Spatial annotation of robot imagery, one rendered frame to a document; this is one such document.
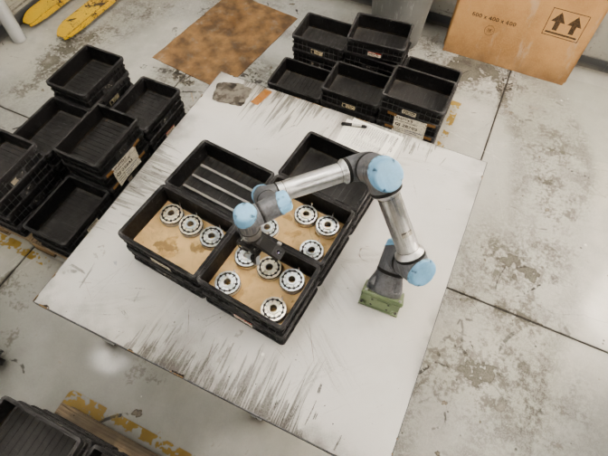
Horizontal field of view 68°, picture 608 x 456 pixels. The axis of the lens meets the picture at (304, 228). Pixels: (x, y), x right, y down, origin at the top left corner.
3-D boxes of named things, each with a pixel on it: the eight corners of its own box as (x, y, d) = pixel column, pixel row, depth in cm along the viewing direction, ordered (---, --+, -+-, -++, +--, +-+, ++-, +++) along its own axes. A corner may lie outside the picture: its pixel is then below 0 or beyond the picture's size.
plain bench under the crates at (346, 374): (449, 230, 297) (487, 162, 236) (360, 485, 222) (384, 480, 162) (234, 148, 329) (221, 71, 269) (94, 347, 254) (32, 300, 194)
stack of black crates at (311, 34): (354, 64, 356) (358, 26, 327) (339, 89, 342) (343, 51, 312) (307, 50, 364) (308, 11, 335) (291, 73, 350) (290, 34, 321)
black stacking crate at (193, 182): (277, 188, 212) (275, 174, 203) (241, 236, 199) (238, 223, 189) (208, 155, 222) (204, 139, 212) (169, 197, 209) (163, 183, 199)
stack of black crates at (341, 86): (384, 114, 329) (394, 77, 300) (370, 143, 315) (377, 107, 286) (334, 98, 337) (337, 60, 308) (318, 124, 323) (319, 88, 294)
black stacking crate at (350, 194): (381, 179, 216) (385, 165, 206) (353, 225, 203) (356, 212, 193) (309, 147, 226) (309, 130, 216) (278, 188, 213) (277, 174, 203)
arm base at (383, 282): (402, 293, 196) (410, 272, 194) (398, 302, 181) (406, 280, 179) (369, 280, 199) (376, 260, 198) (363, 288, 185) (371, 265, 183)
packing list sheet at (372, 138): (404, 135, 245) (404, 135, 245) (390, 166, 234) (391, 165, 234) (348, 116, 252) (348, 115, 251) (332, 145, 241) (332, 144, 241)
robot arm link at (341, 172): (366, 144, 173) (245, 182, 162) (381, 147, 163) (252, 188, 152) (372, 172, 177) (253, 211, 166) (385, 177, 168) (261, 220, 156)
